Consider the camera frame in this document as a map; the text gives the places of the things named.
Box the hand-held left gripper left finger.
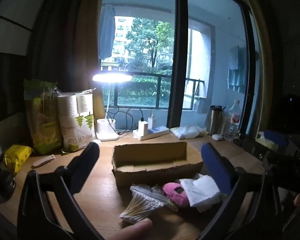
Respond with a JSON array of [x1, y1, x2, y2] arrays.
[[17, 142, 105, 240]]

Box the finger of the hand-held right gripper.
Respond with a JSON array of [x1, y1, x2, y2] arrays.
[[234, 136, 265, 162]]

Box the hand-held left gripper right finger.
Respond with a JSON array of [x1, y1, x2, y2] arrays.
[[197, 142, 283, 240]]

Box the white waffle towel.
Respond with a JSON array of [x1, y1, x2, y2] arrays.
[[179, 175, 222, 213]]

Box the pink plush toy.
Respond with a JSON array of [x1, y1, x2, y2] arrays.
[[162, 182, 190, 207]]

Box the cardboard box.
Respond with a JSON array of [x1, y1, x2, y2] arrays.
[[112, 141, 204, 187]]

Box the cotton swab pack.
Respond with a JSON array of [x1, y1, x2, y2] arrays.
[[119, 183, 179, 225]]

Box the person's left hand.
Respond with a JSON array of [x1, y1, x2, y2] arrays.
[[106, 218, 153, 240]]

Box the blue yellow tissue box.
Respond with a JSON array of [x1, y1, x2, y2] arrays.
[[255, 130, 289, 150]]

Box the clear water bottle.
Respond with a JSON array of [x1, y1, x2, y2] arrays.
[[224, 99, 241, 141]]

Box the white desk lamp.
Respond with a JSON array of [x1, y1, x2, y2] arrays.
[[92, 72, 133, 142]]

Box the white paper cup bag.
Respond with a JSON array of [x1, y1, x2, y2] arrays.
[[57, 88, 97, 153]]

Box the white plastic bag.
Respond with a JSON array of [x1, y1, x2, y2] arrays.
[[170, 125, 203, 140]]

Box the steel travel tumbler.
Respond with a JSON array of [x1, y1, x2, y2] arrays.
[[205, 105, 223, 136]]

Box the white folding knife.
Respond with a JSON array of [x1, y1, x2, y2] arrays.
[[31, 154, 56, 169]]

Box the green paper cup bag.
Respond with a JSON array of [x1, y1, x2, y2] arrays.
[[24, 79, 63, 155]]

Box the white power strip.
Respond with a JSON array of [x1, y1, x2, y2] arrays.
[[133, 126, 170, 141]]

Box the yellow packet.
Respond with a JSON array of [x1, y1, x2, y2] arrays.
[[2, 144, 35, 174]]

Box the white slim charger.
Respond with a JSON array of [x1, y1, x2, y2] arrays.
[[148, 110, 157, 128]]

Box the hanging light blue clothes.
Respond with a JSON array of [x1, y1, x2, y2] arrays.
[[227, 45, 248, 93]]

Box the black round object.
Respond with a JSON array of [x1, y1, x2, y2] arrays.
[[0, 167, 16, 198]]

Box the black balcony railing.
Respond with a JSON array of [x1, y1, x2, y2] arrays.
[[101, 65, 205, 110]]

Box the hanging grey garment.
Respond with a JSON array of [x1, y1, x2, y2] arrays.
[[98, 4, 115, 60]]

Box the black cable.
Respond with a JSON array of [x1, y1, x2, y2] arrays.
[[107, 104, 127, 134], [125, 108, 144, 133]]

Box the black window frame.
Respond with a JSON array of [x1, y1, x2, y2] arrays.
[[166, 0, 189, 129]]

